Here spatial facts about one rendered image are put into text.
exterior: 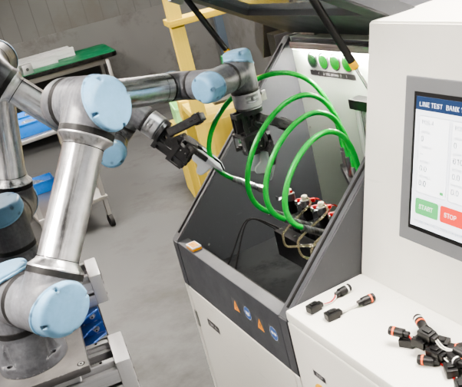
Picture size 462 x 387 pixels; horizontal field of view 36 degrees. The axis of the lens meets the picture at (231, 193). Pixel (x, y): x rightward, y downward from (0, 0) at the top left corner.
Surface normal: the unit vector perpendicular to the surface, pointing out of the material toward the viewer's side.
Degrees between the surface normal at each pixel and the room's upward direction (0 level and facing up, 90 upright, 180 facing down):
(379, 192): 76
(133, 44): 90
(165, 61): 90
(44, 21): 90
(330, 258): 90
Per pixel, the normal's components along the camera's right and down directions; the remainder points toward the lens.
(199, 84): -0.61, 0.42
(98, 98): 0.77, -0.07
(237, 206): 0.45, 0.22
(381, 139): -0.89, 0.13
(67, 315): 0.73, 0.18
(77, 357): -0.23, -0.91
